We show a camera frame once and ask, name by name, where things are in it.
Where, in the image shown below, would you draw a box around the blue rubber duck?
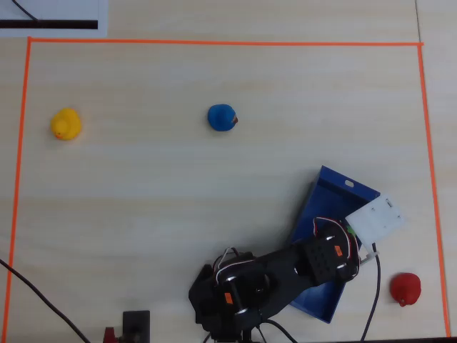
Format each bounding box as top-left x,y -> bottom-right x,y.
207,104 -> 239,133

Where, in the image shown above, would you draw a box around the thin black cable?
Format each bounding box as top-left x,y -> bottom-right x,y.
11,0 -> 42,22

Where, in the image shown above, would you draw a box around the white paper with black bar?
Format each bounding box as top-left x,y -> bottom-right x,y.
0,0 -> 109,38

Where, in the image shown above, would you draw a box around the yellow rubber duck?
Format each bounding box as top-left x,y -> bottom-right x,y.
50,107 -> 82,141

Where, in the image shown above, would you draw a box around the black clamp with red handle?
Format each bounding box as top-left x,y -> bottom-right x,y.
102,309 -> 151,343

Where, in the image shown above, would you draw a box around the thick black cable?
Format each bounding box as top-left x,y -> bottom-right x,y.
0,259 -> 92,343

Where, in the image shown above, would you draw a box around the blue plastic box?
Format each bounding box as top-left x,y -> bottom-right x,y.
288,164 -> 381,324

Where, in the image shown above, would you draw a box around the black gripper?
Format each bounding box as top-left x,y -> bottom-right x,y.
318,220 -> 360,282

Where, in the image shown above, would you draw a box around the red white gripper servo wire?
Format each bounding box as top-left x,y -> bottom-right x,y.
312,216 -> 360,264

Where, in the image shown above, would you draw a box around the red rubber duck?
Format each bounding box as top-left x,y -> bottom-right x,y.
389,272 -> 422,307

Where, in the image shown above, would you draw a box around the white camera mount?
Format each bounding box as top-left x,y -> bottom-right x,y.
345,194 -> 406,253

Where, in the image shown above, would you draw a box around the red white arm servo wire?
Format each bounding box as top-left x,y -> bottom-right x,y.
213,247 -> 255,287

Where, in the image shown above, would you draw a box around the orange tape strip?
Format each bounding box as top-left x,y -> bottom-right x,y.
2,36 -> 33,343
27,36 -> 425,47
417,43 -> 451,339

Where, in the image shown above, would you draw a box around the black camera cable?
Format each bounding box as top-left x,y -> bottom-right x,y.
255,242 -> 381,343

